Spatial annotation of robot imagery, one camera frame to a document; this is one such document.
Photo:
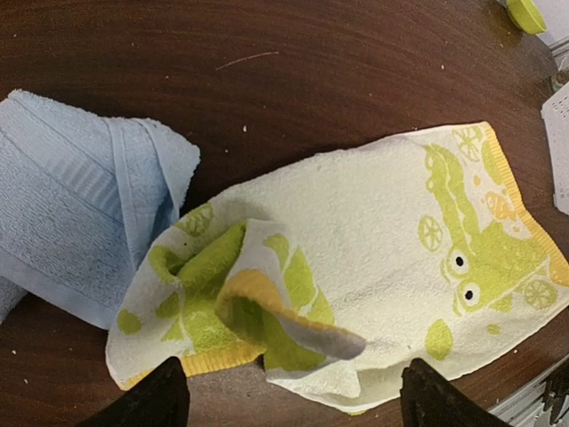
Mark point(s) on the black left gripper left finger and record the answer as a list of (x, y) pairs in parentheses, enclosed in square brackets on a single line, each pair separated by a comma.
[(159, 399)]

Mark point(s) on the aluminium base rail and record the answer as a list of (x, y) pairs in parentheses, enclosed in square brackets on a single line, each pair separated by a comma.
[(541, 402)]

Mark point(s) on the green white patterned towel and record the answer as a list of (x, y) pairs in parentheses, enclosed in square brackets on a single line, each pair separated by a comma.
[(337, 271)]

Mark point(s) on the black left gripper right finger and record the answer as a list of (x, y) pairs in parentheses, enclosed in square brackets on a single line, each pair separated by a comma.
[(427, 399)]

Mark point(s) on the green bowl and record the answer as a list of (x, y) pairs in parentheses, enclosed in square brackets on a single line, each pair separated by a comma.
[(526, 16)]

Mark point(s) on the light blue towel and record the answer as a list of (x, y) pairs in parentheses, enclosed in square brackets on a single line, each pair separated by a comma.
[(83, 197)]

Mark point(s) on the white perforated plastic basket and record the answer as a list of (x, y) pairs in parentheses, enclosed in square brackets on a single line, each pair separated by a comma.
[(554, 113)]

